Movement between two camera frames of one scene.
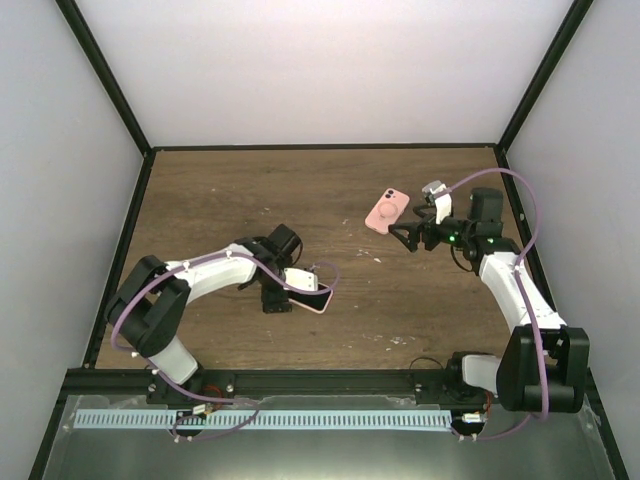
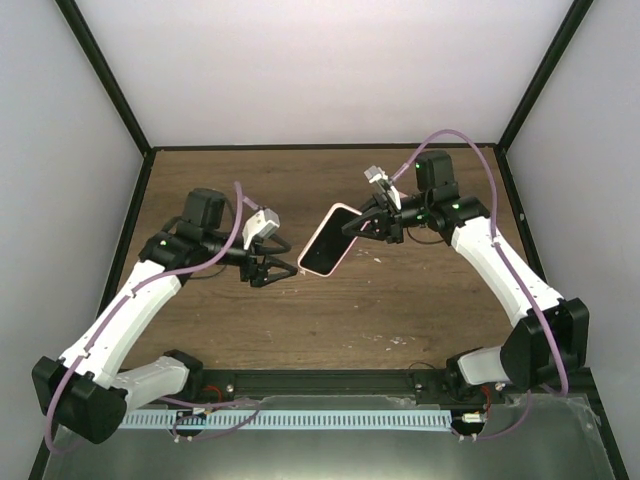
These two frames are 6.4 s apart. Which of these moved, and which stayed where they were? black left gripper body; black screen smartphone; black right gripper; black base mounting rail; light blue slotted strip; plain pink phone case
Moved: black right gripper; plain pink phone case; black screen smartphone; black left gripper body
Stayed: light blue slotted strip; black base mounting rail
